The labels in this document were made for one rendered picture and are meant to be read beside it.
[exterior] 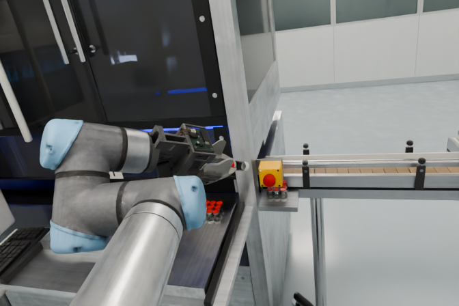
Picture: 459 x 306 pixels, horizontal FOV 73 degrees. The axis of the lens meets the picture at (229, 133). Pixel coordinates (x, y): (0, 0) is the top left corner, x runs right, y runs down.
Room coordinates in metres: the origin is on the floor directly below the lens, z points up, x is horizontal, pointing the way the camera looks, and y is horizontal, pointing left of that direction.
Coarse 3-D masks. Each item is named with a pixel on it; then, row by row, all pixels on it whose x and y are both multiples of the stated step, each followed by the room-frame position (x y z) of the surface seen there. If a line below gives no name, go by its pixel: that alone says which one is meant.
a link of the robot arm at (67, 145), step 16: (48, 128) 0.42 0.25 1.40; (64, 128) 0.43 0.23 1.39; (80, 128) 0.44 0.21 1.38; (96, 128) 0.45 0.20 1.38; (112, 128) 0.47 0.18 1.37; (48, 144) 0.41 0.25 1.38; (64, 144) 0.41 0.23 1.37; (80, 144) 0.42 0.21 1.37; (96, 144) 0.43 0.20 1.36; (112, 144) 0.45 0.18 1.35; (48, 160) 0.40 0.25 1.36; (64, 160) 0.41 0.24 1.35; (80, 160) 0.41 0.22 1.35; (96, 160) 0.42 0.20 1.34; (112, 160) 0.44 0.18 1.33
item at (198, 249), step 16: (208, 224) 0.83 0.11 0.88; (224, 224) 0.82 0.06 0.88; (192, 240) 0.77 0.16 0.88; (208, 240) 0.76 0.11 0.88; (224, 240) 0.73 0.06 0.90; (176, 256) 0.71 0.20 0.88; (192, 256) 0.70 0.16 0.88; (208, 256) 0.69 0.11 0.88; (176, 272) 0.65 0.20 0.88; (192, 272) 0.64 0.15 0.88; (208, 272) 0.60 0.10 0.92; (176, 288) 0.57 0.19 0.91; (192, 288) 0.56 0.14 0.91
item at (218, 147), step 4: (220, 140) 0.59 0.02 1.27; (224, 140) 0.59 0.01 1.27; (212, 144) 0.59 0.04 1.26; (216, 144) 0.59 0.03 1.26; (220, 144) 0.59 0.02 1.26; (224, 144) 0.60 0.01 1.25; (216, 148) 0.60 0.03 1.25; (220, 148) 0.60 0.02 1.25; (216, 152) 0.60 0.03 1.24; (220, 152) 0.61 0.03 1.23; (216, 156) 0.60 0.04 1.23; (220, 156) 0.61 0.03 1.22; (224, 156) 0.61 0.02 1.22; (228, 156) 0.62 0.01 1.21; (216, 160) 0.60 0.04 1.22; (220, 160) 0.61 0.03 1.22
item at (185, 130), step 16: (160, 128) 0.50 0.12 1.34; (192, 128) 0.55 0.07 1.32; (160, 144) 0.48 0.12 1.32; (176, 144) 0.49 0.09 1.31; (192, 144) 0.51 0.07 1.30; (208, 144) 0.53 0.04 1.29; (160, 160) 0.51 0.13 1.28; (176, 160) 0.52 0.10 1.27; (192, 160) 0.50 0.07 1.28; (208, 160) 0.52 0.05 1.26
